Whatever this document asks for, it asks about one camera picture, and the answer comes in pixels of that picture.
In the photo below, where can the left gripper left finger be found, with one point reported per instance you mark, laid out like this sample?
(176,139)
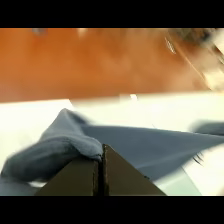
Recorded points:
(76,180)

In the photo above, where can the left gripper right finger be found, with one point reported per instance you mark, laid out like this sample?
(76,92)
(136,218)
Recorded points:
(125,178)

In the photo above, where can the blue-grey shirt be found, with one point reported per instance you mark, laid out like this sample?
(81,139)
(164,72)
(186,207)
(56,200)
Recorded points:
(143,146)

